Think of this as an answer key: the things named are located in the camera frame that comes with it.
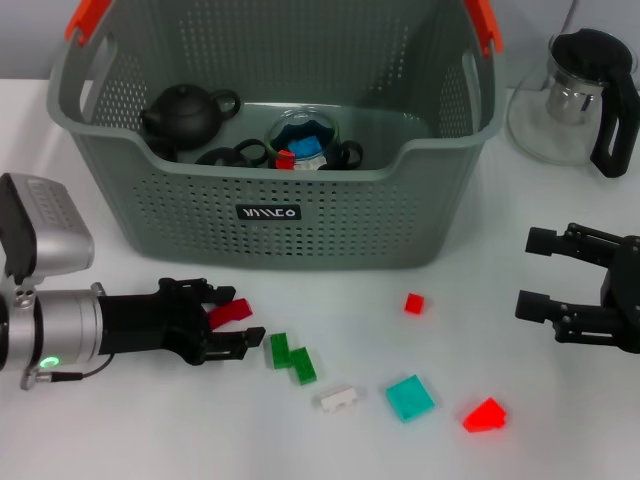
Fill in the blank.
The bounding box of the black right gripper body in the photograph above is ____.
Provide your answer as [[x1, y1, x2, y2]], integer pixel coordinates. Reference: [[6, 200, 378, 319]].
[[597, 234, 640, 355]]

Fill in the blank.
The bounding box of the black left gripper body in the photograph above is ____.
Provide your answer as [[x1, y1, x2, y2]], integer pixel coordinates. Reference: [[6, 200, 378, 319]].
[[97, 278, 212, 367]]

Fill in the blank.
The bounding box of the dark red curved brick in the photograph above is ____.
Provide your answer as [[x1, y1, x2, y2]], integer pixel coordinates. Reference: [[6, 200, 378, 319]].
[[207, 298, 254, 330]]

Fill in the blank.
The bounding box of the green rectangular building brick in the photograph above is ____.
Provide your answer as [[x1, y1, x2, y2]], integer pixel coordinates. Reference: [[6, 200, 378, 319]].
[[288, 347, 319, 387], [269, 333, 292, 370]]

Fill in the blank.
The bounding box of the white building plate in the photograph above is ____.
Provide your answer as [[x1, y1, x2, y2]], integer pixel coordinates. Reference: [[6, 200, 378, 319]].
[[294, 154, 329, 172]]

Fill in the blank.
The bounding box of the blue square building brick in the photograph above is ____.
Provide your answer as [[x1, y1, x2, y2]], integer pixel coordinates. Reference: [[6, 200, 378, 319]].
[[289, 134, 321, 157]]

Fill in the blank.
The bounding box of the grey perforated storage basket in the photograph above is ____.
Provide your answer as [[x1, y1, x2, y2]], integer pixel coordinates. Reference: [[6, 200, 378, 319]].
[[47, 0, 506, 271]]

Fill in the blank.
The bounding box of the white rectangular building brick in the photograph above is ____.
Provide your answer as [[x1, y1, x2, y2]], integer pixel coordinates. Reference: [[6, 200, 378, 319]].
[[314, 383, 362, 414]]

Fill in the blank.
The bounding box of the red sloped roof brick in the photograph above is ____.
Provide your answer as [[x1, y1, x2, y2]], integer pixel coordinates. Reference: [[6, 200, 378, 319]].
[[462, 397, 507, 434]]

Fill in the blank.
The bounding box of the teal square building plate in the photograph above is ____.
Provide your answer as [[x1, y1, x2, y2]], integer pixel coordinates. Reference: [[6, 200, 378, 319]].
[[384, 374, 435, 425]]

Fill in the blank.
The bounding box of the black clay teapot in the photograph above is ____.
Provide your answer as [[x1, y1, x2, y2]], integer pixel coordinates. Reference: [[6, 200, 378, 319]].
[[139, 83, 242, 150]]

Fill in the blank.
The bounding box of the left gripper cable with plug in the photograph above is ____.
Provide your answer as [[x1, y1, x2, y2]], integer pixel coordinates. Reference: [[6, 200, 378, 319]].
[[37, 355, 115, 385]]

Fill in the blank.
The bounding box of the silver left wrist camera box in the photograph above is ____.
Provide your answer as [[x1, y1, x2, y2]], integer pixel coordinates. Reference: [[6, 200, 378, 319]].
[[0, 172, 96, 287]]

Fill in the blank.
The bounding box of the glass pitcher with black handle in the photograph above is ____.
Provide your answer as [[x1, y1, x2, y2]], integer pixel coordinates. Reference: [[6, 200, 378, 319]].
[[507, 28, 640, 179]]

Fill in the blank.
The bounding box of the thin grey background cable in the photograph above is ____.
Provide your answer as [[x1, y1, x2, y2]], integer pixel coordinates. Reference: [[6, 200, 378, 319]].
[[559, 0, 581, 36]]

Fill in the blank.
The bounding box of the orange basket handle clip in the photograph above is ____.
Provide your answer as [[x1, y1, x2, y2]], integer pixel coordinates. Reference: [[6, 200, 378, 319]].
[[65, 0, 112, 46], [464, 0, 504, 56]]

